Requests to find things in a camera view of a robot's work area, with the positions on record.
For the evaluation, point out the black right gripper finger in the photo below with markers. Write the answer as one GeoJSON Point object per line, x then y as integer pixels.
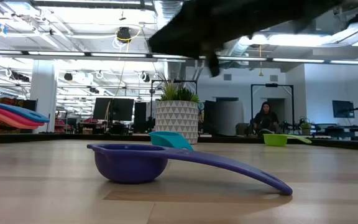
{"type": "Point", "coordinates": [213, 67]}
{"type": "Point", "coordinates": [179, 40]}

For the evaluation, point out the teal measuring cup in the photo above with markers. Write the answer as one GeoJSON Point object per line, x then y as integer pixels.
{"type": "Point", "coordinates": [169, 140]}

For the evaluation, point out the green measuring cup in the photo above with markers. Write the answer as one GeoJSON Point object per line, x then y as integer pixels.
{"type": "Point", "coordinates": [275, 140]}

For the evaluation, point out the purple measuring cup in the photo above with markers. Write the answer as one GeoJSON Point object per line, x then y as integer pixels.
{"type": "Point", "coordinates": [129, 165]}

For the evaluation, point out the pink measuring cup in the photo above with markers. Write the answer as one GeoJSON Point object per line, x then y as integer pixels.
{"type": "Point", "coordinates": [17, 115]}

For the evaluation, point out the white patterned planter with plant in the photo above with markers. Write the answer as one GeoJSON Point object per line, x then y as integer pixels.
{"type": "Point", "coordinates": [172, 81]}

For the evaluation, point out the green artificial succulent plant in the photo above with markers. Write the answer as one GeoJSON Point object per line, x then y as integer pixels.
{"type": "Point", "coordinates": [179, 93]}

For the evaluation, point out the grey curved partition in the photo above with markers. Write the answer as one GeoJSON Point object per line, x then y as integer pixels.
{"type": "Point", "coordinates": [228, 115]}

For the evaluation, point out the black ceiling-mounted device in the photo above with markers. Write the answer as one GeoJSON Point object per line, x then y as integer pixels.
{"type": "Point", "coordinates": [123, 34]}

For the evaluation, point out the person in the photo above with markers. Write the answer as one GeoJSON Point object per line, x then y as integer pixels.
{"type": "Point", "coordinates": [264, 119]}

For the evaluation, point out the black upright panel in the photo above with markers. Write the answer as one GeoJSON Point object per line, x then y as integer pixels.
{"type": "Point", "coordinates": [140, 116]}

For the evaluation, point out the black computer monitor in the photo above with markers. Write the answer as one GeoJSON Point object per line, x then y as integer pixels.
{"type": "Point", "coordinates": [102, 109]}
{"type": "Point", "coordinates": [123, 109]}

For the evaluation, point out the small potted plant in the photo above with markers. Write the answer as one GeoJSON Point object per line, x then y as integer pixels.
{"type": "Point", "coordinates": [305, 127]}

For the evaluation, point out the white building pillar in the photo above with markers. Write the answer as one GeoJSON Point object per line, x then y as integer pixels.
{"type": "Point", "coordinates": [43, 93]}

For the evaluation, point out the colourful patterned tapestry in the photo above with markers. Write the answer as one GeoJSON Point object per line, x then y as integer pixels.
{"type": "Point", "coordinates": [12, 101]}

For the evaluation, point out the black rig frame stand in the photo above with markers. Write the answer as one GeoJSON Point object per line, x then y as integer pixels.
{"type": "Point", "coordinates": [272, 85]}

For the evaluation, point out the wall-mounted dark monitor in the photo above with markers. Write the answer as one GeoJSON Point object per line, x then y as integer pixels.
{"type": "Point", "coordinates": [342, 109]}

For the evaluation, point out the black aluminium table frame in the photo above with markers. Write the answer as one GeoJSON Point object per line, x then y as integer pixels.
{"type": "Point", "coordinates": [73, 137]}

